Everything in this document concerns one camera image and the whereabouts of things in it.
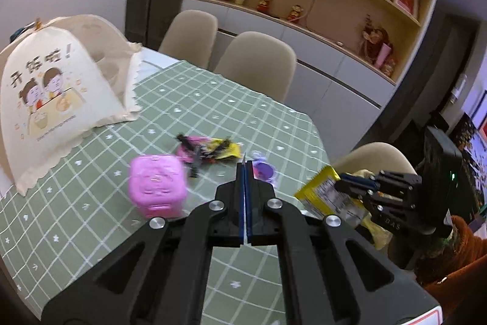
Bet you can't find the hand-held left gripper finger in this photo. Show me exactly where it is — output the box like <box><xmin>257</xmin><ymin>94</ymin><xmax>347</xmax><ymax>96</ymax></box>
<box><xmin>40</xmin><ymin>161</ymin><xmax>245</xmax><ymax>325</ymax></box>
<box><xmin>245</xmin><ymin>161</ymin><xmax>442</xmax><ymax>325</ymax></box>

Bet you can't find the yellow snack packet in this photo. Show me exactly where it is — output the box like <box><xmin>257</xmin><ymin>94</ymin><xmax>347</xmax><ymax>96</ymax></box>
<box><xmin>295</xmin><ymin>165</ymin><xmax>368</xmax><ymax>227</ymax></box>

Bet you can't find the purple jelly cup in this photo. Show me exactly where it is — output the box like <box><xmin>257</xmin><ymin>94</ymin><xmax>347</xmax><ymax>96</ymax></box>
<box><xmin>251</xmin><ymin>152</ymin><xmax>278</xmax><ymax>183</ymax></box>

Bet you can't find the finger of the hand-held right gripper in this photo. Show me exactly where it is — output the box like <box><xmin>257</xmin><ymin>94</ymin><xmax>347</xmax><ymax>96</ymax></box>
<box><xmin>334</xmin><ymin>183</ymin><xmax>416</xmax><ymax>219</ymax></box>
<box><xmin>338</xmin><ymin>170</ymin><xmax>422</xmax><ymax>196</ymax></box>

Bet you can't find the beige chair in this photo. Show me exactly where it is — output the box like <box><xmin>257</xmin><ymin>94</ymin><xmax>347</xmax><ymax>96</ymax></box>
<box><xmin>215</xmin><ymin>31</ymin><xmax>297</xmax><ymax>103</ymax></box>
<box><xmin>331</xmin><ymin>142</ymin><xmax>417</xmax><ymax>177</ymax></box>
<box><xmin>158</xmin><ymin>10</ymin><xmax>218</xmax><ymax>69</ymax></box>

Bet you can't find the cream mesh food cover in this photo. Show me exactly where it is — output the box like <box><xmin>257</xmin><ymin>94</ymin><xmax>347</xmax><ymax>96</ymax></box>
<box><xmin>0</xmin><ymin>15</ymin><xmax>143</xmax><ymax>196</ymax></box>

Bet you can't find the pink cube box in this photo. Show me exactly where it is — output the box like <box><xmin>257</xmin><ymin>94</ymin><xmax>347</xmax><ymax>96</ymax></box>
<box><xmin>127</xmin><ymin>154</ymin><xmax>188</xmax><ymax>219</ymax></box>

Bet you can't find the person's right forearm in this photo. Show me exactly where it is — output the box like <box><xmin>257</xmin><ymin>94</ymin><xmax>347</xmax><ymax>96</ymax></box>
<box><xmin>415</xmin><ymin>214</ymin><xmax>487</xmax><ymax>318</ymax></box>

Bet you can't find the yellow plastic bag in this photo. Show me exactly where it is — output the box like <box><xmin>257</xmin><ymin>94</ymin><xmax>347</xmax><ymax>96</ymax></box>
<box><xmin>358</xmin><ymin>169</ymin><xmax>394</xmax><ymax>251</ymax></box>

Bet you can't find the large brown doll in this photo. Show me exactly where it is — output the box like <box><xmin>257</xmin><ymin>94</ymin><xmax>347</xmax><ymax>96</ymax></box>
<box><xmin>361</xmin><ymin>15</ymin><xmax>392</xmax><ymax>63</ymax></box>

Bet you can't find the green checked tablecloth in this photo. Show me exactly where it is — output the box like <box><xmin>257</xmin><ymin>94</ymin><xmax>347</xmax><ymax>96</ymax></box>
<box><xmin>0</xmin><ymin>60</ymin><xmax>331</xmax><ymax>325</ymax></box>

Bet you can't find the magenta plastic wrapper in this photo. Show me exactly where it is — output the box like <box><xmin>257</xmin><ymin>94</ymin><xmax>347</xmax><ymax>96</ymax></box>
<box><xmin>177</xmin><ymin>136</ymin><xmax>214</xmax><ymax>164</ymax></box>

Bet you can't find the television screen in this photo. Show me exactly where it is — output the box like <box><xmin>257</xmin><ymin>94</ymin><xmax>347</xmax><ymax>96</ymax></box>
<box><xmin>454</xmin><ymin>89</ymin><xmax>487</xmax><ymax>211</ymax></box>

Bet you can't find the black yellow wrapper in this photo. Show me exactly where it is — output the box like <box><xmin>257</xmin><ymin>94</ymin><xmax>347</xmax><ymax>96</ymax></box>
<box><xmin>175</xmin><ymin>135</ymin><xmax>244</xmax><ymax>179</ymax></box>

